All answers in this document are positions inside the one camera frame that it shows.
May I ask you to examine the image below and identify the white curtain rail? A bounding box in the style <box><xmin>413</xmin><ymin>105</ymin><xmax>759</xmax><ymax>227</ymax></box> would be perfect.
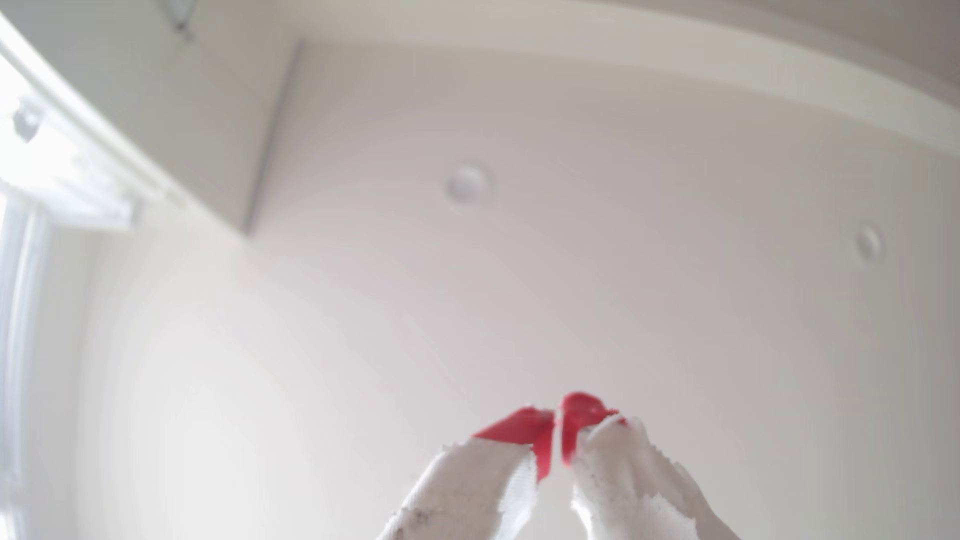
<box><xmin>0</xmin><ymin>15</ymin><xmax>185</xmax><ymax>234</ymax></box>

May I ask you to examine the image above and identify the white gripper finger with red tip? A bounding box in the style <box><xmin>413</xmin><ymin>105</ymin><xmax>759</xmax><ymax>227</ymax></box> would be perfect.
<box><xmin>560</xmin><ymin>391</ymin><xmax>741</xmax><ymax>540</ymax></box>
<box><xmin>377</xmin><ymin>407</ymin><xmax>557</xmax><ymax>540</ymax></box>

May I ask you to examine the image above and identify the white sheer window curtain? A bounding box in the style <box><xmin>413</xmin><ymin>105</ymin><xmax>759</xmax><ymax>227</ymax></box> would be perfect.
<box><xmin>0</xmin><ymin>198</ymin><xmax>50</xmax><ymax>540</ymax></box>

